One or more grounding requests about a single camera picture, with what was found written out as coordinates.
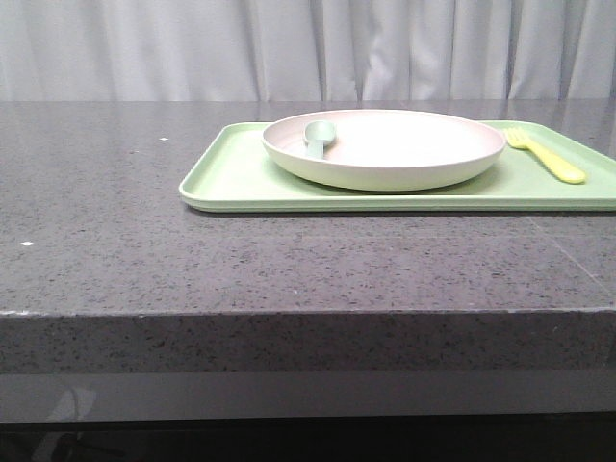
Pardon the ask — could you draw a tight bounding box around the beige round plate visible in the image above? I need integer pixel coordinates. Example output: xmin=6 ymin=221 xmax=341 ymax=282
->
xmin=262 ymin=109 xmax=506 ymax=192

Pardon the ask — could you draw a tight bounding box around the yellow plastic fork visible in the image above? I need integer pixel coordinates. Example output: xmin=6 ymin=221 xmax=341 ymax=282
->
xmin=503 ymin=127 xmax=587 ymax=185

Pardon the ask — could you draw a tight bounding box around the sage green plastic spoon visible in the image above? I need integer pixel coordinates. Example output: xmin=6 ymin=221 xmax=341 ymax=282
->
xmin=304 ymin=120 xmax=337 ymax=160

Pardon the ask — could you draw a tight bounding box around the light green rectangular tray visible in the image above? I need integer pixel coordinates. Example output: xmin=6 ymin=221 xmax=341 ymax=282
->
xmin=179 ymin=121 xmax=615 ymax=213

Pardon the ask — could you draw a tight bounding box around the white pleated curtain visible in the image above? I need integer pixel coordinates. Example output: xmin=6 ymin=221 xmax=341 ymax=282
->
xmin=1 ymin=1 xmax=615 ymax=101

